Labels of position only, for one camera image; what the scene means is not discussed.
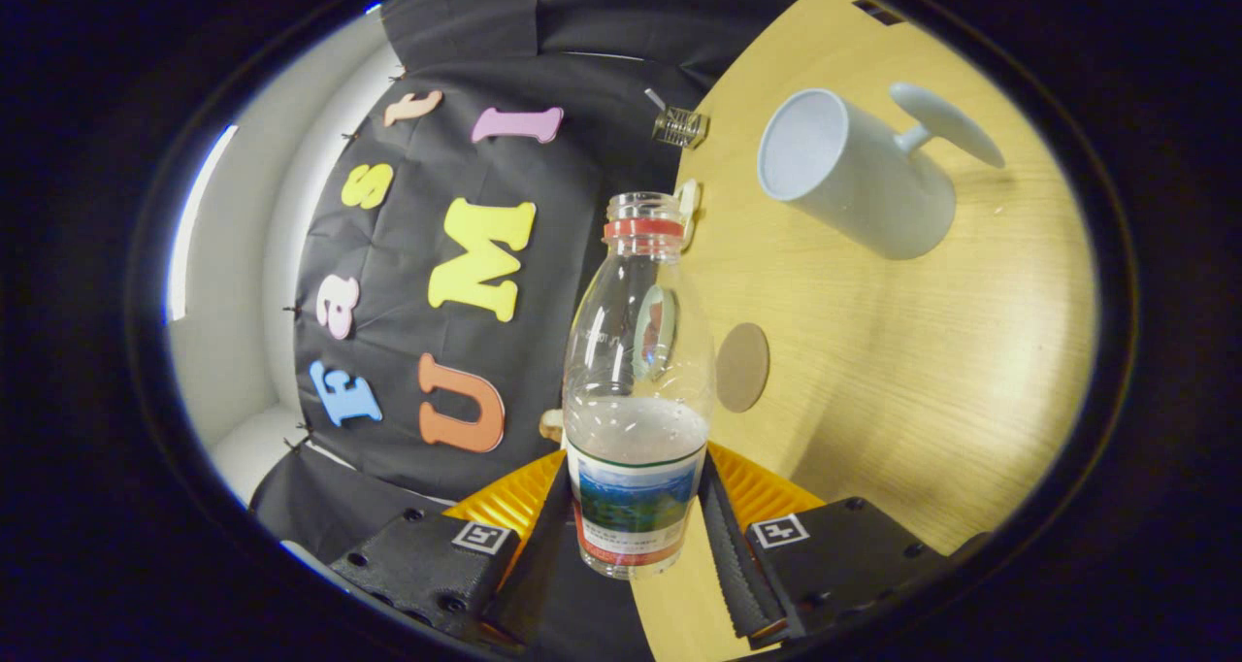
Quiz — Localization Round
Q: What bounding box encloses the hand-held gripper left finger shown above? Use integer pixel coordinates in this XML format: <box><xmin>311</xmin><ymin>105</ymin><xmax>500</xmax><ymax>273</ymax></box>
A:
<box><xmin>328</xmin><ymin>448</ymin><xmax>575</xmax><ymax>658</ymax></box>

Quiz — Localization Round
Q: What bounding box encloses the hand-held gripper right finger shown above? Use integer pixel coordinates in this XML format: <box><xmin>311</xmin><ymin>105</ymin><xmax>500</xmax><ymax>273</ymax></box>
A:
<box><xmin>701</xmin><ymin>442</ymin><xmax>952</xmax><ymax>645</ymax></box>

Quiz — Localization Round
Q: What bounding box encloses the clear plastic juice bottle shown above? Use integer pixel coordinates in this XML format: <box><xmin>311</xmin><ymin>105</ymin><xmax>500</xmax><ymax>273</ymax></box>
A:
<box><xmin>563</xmin><ymin>188</ymin><xmax>718</xmax><ymax>581</ymax></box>

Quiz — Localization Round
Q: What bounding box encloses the round brown coaster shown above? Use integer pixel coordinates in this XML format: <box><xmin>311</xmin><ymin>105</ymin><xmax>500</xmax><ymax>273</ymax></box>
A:
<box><xmin>715</xmin><ymin>322</ymin><xmax>771</xmax><ymax>414</ymax></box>

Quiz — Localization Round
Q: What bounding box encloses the white cup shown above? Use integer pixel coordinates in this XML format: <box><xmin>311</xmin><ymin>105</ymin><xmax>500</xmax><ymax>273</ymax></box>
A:
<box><xmin>757</xmin><ymin>82</ymin><xmax>1007</xmax><ymax>261</ymax></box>

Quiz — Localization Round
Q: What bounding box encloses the wooden table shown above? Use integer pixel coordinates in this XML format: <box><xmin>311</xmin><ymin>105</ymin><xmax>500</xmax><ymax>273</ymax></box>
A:
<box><xmin>631</xmin><ymin>0</ymin><xmax>1099</xmax><ymax>662</ymax></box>

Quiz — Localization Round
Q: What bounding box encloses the large ceiling light panel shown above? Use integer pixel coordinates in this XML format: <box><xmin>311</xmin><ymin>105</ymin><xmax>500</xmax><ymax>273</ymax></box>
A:
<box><xmin>169</xmin><ymin>123</ymin><xmax>240</xmax><ymax>324</ymax></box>

